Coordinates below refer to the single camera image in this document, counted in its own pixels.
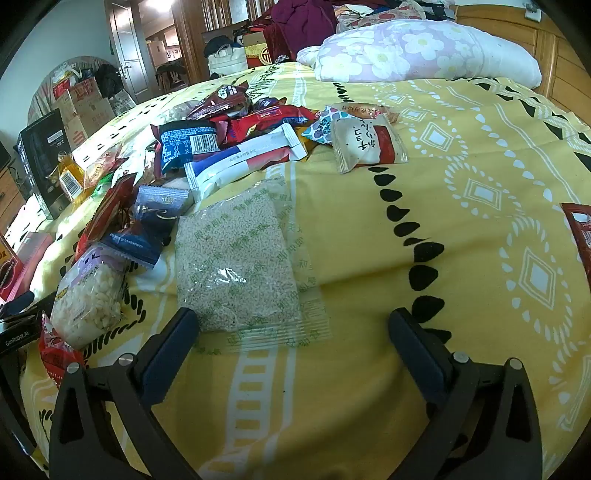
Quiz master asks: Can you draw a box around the maroon garment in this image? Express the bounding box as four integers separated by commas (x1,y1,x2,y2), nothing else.
270,0,338,63

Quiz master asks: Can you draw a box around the yellow packet with barcode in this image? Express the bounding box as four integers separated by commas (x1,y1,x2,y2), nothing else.
55,154,98,204

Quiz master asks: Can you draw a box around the dark blue snack packet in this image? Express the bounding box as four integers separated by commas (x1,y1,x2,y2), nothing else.
102,185,195,268

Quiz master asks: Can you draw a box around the plain brown cardboard box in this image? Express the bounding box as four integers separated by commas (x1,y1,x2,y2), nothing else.
53,78,103,109

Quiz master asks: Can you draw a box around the white bag of pale beans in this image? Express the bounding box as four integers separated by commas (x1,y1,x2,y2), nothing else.
50,244,127,349

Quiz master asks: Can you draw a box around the pile of clothes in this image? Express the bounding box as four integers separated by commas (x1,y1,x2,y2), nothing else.
335,0,458,33

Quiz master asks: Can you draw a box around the white tote bag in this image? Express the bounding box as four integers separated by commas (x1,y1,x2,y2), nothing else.
208,44,250,77

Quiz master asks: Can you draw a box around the heap of assorted snack packets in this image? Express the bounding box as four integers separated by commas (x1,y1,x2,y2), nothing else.
185,80,324,148

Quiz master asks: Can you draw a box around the polka dot snack packet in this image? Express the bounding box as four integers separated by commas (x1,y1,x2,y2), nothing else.
302,105,345,145

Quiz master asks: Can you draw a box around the brown sausage packet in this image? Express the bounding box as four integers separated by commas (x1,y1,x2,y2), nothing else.
332,102,400,124

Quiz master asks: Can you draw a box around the wooden wardrobe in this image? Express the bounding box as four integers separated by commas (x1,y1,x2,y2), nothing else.
173,0,278,88

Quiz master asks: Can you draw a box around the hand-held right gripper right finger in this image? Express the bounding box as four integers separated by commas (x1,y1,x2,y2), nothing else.
388,307,543,480

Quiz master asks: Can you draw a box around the black cardboard box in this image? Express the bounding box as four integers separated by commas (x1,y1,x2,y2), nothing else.
17,108,72,220

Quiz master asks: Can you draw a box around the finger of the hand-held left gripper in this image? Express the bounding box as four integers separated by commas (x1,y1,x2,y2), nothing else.
28,292,58,319

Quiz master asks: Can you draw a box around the wooden headboard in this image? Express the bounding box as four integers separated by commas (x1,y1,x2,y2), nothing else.
455,4,591,121

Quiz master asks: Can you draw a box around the white blue red striped packet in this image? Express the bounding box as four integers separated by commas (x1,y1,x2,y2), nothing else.
185,124,308,201

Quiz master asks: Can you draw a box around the red pink flat box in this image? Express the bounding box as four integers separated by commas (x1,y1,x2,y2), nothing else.
0,233,54,301

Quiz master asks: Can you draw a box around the clear bag of puffed rice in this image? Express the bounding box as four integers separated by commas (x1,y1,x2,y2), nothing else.
174,178,333,354

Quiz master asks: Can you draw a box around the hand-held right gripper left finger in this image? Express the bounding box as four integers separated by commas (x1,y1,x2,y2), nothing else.
48,307,204,480

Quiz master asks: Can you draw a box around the cardboard box with red print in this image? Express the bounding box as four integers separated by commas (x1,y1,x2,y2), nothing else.
67,95,116,137

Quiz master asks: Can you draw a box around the wooden door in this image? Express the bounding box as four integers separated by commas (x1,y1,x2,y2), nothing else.
104,0,158,104

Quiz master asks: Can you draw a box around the navy packet with barcode label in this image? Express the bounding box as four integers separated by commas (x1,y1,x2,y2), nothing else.
152,121,221,176

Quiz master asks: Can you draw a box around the dark red packet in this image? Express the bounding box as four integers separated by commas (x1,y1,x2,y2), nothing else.
560,202,591,278

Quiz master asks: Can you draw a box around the red gift box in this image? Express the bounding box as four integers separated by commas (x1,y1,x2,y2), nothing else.
242,28,289,70

